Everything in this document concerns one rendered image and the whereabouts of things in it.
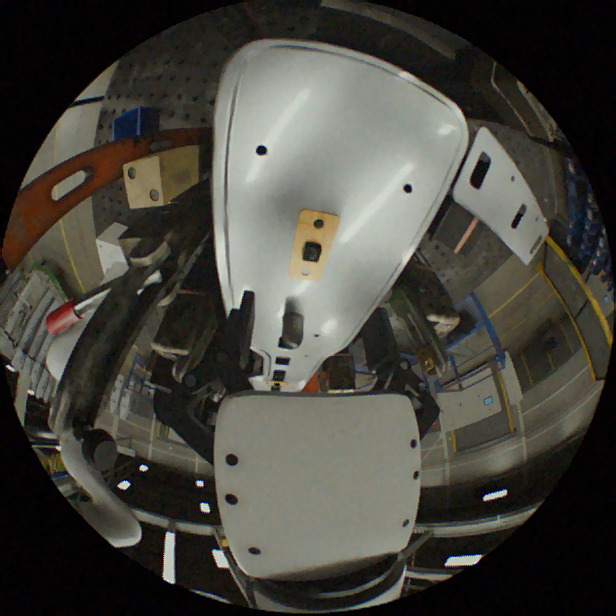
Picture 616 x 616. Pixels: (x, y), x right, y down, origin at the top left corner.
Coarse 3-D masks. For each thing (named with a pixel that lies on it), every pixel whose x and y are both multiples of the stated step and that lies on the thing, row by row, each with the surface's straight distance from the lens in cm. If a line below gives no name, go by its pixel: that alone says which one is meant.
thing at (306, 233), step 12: (300, 216) 17; (312, 216) 17; (324, 216) 18; (336, 216) 18; (300, 228) 18; (312, 228) 18; (324, 228) 18; (336, 228) 18; (300, 240) 19; (312, 240) 19; (324, 240) 19; (300, 252) 19; (324, 252) 19; (300, 264) 20; (312, 264) 20; (324, 264) 20; (300, 276) 21; (312, 276) 21
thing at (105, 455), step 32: (128, 288) 15; (160, 288) 18; (96, 320) 15; (128, 320) 17; (96, 352) 14; (128, 352) 17; (64, 384) 16; (96, 384) 17; (64, 416) 15; (96, 416) 17; (96, 448) 14
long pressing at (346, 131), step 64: (256, 64) 18; (320, 64) 18; (384, 64) 20; (256, 128) 17; (320, 128) 16; (384, 128) 18; (448, 128) 21; (256, 192) 17; (320, 192) 17; (384, 192) 18; (256, 256) 21; (384, 256) 22; (256, 320) 29; (320, 320) 28; (256, 384) 64
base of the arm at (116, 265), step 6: (114, 252) 71; (120, 252) 70; (108, 258) 76; (114, 258) 73; (120, 258) 71; (108, 264) 78; (114, 264) 72; (120, 264) 71; (126, 264) 70; (108, 270) 77; (114, 270) 69; (120, 270) 69; (126, 270) 69; (108, 276) 69; (114, 276) 68; (102, 282) 69
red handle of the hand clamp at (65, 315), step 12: (120, 276) 19; (156, 276) 17; (96, 288) 20; (108, 288) 19; (144, 288) 18; (72, 300) 22; (84, 300) 20; (96, 300) 20; (60, 312) 23; (72, 312) 21; (84, 312) 21; (48, 324) 24; (60, 324) 23
